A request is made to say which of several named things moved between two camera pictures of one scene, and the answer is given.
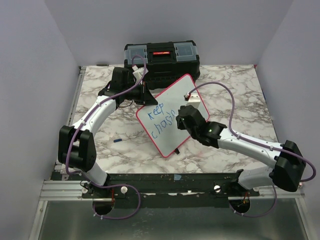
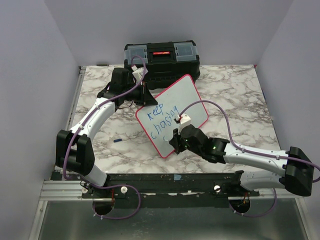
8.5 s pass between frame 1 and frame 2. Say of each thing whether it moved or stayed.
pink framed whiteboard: stayed
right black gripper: moved
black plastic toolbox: stayed
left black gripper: stayed
